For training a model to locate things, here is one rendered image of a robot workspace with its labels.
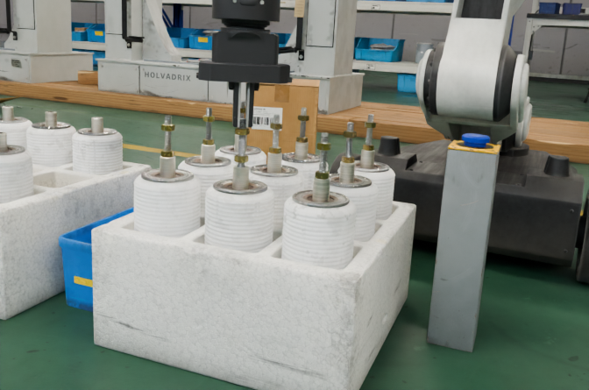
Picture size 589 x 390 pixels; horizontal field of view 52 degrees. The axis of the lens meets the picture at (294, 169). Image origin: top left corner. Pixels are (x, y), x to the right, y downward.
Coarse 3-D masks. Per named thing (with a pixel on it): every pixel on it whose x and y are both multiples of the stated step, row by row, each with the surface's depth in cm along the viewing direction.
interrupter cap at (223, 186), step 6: (222, 180) 86; (228, 180) 86; (252, 180) 87; (216, 186) 83; (222, 186) 83; (228, 186) 84; (252, 186) 85; (258, 186) 84; (264, 186) 84; (222, 192) 81; (228, 192) 80; (234, 192) 80; (240, 192) 80; (246, 192) 80; (252, 192) 81; (258, 192) 81
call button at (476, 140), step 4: (464, 136) 89; (468, 136) 89; (472, 136) 89; (476, 136) 89; (480, 136) 89; (484, 136) 89; (464, 140) 89; (468, 140) 88; (472, 140) 88; (476, 140) 88; (480, 140) 88; (484, 140) 88; (488, 140) 88; (464, 144) 90; (468, 144) 89; (472, 144) 88; (476, 144) 88; (480, 144) 88; (484, 144) 89
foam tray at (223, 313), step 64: (128, 256) 84; (192, 256) 80; (256, 256) 78; (384, 256) 85; (128, 320) 86; (192, 320) 82; (256, 320) 78; (320, 320) 74; (384, 320) 93; (256, 384) 80; (320, 384) 76
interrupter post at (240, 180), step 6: (234, 168) 82; (240, 168) 82; (246, 168) 82; (234, 174) 83; (240, 174) 82; (246, 174) 83; (234, 180) 83; (240, 180) 82; (246, 180) 83; (234, 186) 83; (240, 186) 83; (246, 186) 83
